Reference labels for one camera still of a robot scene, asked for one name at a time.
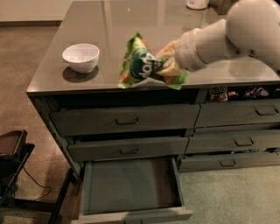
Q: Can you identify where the purple snack bag in drawer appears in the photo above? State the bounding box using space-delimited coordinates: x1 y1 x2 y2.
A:
244 87 269 99

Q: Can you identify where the black stand with cable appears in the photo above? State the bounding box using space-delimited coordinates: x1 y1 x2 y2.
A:
0 130 74 224

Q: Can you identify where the white container on counter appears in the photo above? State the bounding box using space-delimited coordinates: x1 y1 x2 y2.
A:
185 0 209 11

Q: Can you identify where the open bottom left drawer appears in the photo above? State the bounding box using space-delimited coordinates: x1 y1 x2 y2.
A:
71 157 193 224

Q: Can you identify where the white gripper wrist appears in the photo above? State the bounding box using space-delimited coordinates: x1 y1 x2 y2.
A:
156 28 207 76

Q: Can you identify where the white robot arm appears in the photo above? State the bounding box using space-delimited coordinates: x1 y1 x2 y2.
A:
157 0 280 76

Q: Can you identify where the top left drawer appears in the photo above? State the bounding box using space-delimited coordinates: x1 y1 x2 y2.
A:
50 104 200 137

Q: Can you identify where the grey kitchen island counter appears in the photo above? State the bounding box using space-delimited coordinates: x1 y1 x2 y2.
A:
27 0 280 175

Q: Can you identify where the green rice chip bag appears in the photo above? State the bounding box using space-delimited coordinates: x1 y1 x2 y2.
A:
118 33 188 90

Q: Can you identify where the bottom right drawer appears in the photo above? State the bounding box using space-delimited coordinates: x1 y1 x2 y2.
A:
178 152 280 172

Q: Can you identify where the middle left drawer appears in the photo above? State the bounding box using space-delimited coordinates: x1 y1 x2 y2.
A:
67 136 188 162

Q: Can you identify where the orange snack bag in drawer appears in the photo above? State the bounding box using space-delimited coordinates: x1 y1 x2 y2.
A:
209 87 228 102

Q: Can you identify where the white ceramic bowl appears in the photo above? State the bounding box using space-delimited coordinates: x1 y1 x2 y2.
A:
62 44 100 74

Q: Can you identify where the top right drawer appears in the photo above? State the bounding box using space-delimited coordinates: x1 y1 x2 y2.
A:
195 99 280 128

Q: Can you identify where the middle right drawer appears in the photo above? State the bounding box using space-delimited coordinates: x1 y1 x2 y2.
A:
185 129 280 154

